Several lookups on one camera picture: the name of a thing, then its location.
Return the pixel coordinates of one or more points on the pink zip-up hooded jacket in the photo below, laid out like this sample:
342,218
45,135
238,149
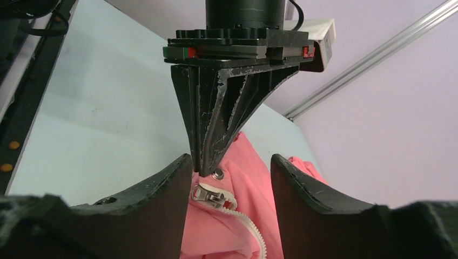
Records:
233,215

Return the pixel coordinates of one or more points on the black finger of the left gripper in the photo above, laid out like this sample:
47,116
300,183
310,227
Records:
185,82
226,99

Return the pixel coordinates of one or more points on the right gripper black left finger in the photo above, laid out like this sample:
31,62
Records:
145,220

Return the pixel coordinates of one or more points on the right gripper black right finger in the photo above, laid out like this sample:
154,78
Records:
317,221

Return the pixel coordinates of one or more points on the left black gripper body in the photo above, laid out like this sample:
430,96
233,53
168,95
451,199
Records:
242,33

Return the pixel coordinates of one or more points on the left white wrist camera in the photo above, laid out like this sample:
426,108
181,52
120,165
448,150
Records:
321,31

